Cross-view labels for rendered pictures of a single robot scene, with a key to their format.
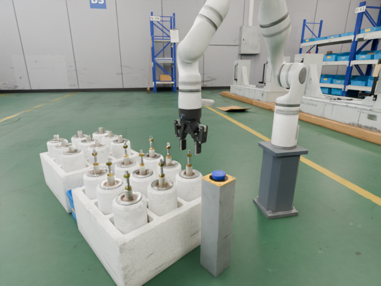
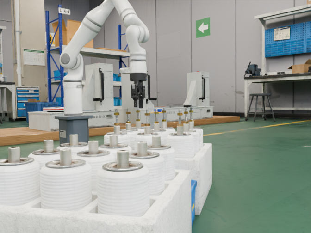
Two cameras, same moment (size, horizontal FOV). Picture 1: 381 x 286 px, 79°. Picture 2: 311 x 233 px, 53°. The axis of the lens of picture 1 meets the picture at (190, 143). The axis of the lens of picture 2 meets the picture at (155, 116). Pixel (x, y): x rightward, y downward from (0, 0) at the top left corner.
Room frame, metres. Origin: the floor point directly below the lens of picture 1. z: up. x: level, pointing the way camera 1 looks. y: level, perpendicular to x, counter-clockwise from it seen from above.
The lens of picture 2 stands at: (1.39, 1.22, 0.37)
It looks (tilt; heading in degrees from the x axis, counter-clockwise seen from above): 3 degrees down; 239
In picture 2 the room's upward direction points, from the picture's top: 1 degrees counter-clockwise
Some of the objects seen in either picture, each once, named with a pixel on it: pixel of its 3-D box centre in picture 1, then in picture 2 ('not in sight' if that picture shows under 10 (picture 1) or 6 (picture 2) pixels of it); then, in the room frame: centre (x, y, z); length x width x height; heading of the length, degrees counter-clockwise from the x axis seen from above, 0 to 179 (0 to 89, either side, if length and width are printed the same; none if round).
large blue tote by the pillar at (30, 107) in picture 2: not in sight; (41, 112); (0.25, -4.62, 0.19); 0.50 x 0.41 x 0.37; 107
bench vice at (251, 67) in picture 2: not in sight; (252, 70); (-2.88, -2.56, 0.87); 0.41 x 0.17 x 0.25; 12
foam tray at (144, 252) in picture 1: (145, 211); (157, 171); (0.75, 0.17, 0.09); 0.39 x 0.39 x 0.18; 43
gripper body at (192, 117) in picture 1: (190, 119); (138, 82); (0.74, 0.00, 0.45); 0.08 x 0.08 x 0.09
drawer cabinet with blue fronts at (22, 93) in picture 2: not in sight; (23, 103); (0.39, -5.67, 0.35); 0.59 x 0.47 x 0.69; 102
